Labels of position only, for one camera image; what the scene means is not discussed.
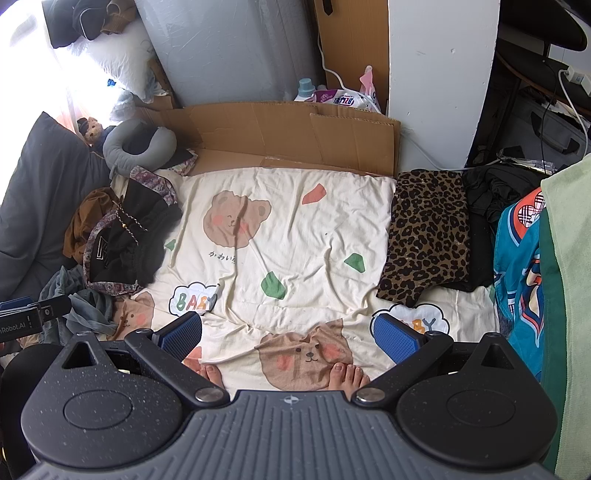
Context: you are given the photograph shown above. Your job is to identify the white cable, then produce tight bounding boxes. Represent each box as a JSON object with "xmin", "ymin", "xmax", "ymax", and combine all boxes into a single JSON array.
[
  {"xmin": 318, "ymin": 32, "xmax": 345, "ymax": 90},
  {"xmin": 558, "ymin": 69, "xmax": 586, "ymax": 134}
]

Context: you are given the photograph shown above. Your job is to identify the person's foot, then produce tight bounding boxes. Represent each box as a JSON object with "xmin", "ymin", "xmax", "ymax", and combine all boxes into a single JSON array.
[
  {"xmin": 327, "ymin": 361, "xmax": 372, "ymax": 398},
  {"xmin": 196, "ymin": 362, "xmax": 227, "ymax": 393}
]

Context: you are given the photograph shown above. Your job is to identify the green cloth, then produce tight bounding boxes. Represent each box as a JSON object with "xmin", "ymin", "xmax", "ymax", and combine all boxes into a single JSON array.
[{"xmin": 538, "ymin": 154, "xmax": 591, "ymax": 480}]

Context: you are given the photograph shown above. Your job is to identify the grey bag with black handle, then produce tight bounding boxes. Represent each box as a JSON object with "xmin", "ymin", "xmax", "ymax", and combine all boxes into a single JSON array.
[{"xmin": 503, "ymin": 95, "xmax": 591, "ymax": 160}]

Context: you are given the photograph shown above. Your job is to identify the crumpled silver foil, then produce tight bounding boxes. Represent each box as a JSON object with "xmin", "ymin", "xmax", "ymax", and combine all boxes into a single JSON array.
[{"xmin": 496, "ymin": 156, "xmax": 555, "ymax": 175}]

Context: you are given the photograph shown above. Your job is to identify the purple and white plastic bag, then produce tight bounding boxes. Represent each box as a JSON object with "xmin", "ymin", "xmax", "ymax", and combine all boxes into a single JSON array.
[{"xmin": 314, "ymin": 88, "xmax": 382, "ymax": 114}]

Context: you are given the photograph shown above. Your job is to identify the person's right foot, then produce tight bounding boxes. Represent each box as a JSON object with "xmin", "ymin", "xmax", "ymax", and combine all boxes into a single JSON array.
[{"xmin": 327, "ymin": 361, "xmax": 372, "ymax": 398}]

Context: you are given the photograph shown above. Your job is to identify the black cloth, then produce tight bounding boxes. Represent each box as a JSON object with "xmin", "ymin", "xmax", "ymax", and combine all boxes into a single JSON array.
[{"xmin": 124, "ymin": 124, "xmax": 195, "ymax": 169}]

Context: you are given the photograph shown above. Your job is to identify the black garment pile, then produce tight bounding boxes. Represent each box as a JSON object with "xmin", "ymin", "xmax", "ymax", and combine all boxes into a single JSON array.
[{"xmin": 445, "ymin": 164, "xmax": 546, "ymax": 292}]

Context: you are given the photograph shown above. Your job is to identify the brown clothing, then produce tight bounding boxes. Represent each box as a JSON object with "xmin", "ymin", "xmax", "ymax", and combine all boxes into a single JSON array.
[{"xmin": 100, "ymin": 0, "xmax": 139, "ymax": 35}]

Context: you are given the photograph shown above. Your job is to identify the cream bear printed blanket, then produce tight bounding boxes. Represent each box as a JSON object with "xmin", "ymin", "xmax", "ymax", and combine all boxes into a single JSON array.
[{"xmin": 108, "ymin": 166, "xmax": 502, "ymax": 393}]

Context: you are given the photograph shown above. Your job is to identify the white pillow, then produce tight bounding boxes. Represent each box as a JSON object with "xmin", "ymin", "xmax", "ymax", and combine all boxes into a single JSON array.
[{"xmin": 69, "ymin": 18, "xmax": 160, "ymax": 104}]

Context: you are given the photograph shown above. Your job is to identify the pink spray bottle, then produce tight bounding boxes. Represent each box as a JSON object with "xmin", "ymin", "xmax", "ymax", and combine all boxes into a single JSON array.
[{"xmin": 359, "ymin": 65, "xmax": 378, "ymax": 100}]

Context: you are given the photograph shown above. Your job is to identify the dark grey pillow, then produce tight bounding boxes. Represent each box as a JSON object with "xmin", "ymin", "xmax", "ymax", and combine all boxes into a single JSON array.
[{"xmin": 0, "ymin": 111, "xmax": 114, "ymax": 301}]

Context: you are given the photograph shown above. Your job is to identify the person's left foot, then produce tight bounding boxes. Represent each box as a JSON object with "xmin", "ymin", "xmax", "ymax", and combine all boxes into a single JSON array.
[{"xmin": 196, "ymin": 362, "xmax": 227, "ymax": 393}]

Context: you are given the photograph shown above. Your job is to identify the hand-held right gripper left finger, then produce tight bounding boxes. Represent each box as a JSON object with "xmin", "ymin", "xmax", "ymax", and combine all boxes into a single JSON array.
[{"xmin": 55, "ymin": 311, "xmax": 230, "ymax": 409}]

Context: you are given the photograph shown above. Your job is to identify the leopard print garment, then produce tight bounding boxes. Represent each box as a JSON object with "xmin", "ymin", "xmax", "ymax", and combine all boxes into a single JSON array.
[{"xmin": 376, "ymin": 169, "xmax": 472, "ymax": 306}]

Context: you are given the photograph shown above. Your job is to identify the brown teddy bear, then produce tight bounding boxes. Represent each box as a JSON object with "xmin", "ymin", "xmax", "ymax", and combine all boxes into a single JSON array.
[{"xmin": 76, "ymin": 117, "xmax": 116, "ymax": 148}]

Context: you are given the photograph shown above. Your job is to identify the upright cardboard sheet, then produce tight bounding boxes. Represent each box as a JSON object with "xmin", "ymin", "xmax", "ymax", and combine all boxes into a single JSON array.
[{"xmin": 313, "ymin": 0, "xmax": 389, "ymax": 114}]

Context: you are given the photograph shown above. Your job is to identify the grey-blue garment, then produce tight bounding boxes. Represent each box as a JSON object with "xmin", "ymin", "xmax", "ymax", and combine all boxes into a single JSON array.
[{"xmin": 39, "ymin": 265, "xmax": 118, "ymax": 337}]

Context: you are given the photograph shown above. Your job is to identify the grey plastic-wrapped mattress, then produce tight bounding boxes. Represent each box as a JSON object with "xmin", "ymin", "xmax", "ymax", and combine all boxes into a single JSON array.
[{"xmin": 134, "ymin": 0, "xmax": 326, "ymax": 109}]

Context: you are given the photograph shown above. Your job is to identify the teal printed cloth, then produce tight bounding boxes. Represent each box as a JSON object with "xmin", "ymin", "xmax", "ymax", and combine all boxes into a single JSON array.
[{"xmin": 493, "ymin": 187, "xmax": 546, "ymax": 381}]

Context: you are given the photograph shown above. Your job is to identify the white multicoloured patterned cloth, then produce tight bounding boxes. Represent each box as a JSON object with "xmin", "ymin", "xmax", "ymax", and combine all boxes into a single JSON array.
[{"xmin": 166, "ymin": 150, "xmax": 198, "ymax": 177}]

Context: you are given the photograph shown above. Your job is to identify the black pants with patterned stripes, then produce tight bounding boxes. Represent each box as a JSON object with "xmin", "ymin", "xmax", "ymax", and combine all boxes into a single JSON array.
[{"xmin": 83, "ymin": 166, "xmax": 185, "ymax": 296}]

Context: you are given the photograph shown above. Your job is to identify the flattened cardboard box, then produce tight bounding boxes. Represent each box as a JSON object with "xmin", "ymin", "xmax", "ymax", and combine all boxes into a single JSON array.
[{"xmin": 134, "ymin": 100, "xmax": 402, "ymax": 177}]

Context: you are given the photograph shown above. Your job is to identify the brown garment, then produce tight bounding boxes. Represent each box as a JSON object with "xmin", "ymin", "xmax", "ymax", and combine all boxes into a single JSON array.
[{"xmin": 62, "ymin": 187, "xmax": 121, "ymax": 259}]

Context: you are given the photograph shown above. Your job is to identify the grey neck pillow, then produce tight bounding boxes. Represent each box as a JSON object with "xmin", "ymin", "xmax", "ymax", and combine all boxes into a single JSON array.
[{"xmin": 102, "ymin": 117, "xmax": 177, "ymax": 174}]

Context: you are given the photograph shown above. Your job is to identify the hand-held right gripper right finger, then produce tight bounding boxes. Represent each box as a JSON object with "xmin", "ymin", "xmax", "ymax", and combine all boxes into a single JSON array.
[{"xmin": 353, "ymin": 313, "xmax": 518, "ymax": 409}]

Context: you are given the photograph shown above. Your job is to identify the black chair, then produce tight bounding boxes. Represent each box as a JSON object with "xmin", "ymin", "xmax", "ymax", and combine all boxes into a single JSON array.
[{"xmin": 499, "ymin": 0, "xmax": 591, "ymax": 93}]

